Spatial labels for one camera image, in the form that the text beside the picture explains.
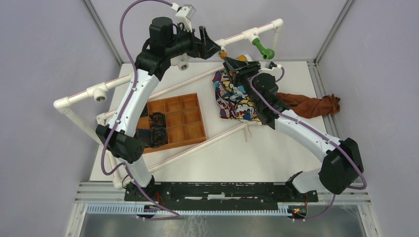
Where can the white pvc pipe frame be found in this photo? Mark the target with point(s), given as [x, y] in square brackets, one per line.
[63, 105]

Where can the green plastic water faucet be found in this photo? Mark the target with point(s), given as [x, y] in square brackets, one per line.
[266, 53]

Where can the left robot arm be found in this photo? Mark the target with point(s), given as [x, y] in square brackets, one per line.
[118, 135]

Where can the comic print cloth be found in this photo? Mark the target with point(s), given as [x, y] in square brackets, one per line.
[233, 101]

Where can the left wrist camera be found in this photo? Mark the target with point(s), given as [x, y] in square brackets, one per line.
[184, 15]

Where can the brown cloth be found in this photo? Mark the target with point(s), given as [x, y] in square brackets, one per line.
[307, 107]

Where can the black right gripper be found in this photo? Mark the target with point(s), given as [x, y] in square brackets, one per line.
[241, 67]

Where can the white slotted cable duct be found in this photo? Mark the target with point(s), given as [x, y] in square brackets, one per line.
[142, 209]

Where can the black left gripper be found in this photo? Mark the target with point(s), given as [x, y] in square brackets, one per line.
[211, 48]

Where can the dark patterned rolled cloth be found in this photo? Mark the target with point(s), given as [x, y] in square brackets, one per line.
[154, 137]

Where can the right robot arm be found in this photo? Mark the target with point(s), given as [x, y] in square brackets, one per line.
[342, 166]

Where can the wooden compartment tray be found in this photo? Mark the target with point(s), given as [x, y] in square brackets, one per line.
[184, 120]

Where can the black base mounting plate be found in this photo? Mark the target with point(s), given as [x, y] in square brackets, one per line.
[182, 196]

